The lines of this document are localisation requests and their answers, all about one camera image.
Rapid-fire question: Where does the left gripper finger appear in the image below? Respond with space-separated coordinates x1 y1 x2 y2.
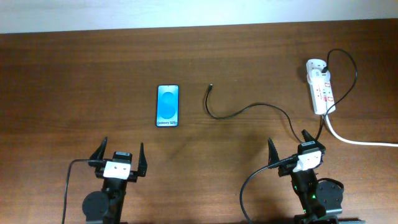
88 137 108 167
137 142 147 177

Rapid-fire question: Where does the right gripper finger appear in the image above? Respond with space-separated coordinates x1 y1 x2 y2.
301 129 315 143
267 138 280 169

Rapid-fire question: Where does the black USB charging cable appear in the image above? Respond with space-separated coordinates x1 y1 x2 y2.
204 48 358 144

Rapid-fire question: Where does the blue Galaxy smartphone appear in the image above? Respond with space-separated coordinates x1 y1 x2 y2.
155 85 179 128

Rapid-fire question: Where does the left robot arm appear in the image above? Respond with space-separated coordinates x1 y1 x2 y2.
82 138 147 224

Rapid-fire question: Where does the white charger adapter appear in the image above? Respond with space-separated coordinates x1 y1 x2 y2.
306 58 330 85

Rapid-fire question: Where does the white power strip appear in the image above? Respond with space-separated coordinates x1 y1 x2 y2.
305 59 336 115

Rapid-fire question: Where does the right camera black cable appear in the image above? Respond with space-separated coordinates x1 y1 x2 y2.
239 155 299 224

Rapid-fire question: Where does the camera black cable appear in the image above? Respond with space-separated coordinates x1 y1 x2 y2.
239 155 299 224
61 159 106 224

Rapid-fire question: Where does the white power strip cord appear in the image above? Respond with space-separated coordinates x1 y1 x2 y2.
323 113 398 147

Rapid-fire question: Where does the left camera black cable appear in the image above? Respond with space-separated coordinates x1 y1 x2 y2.
61 159 106 224

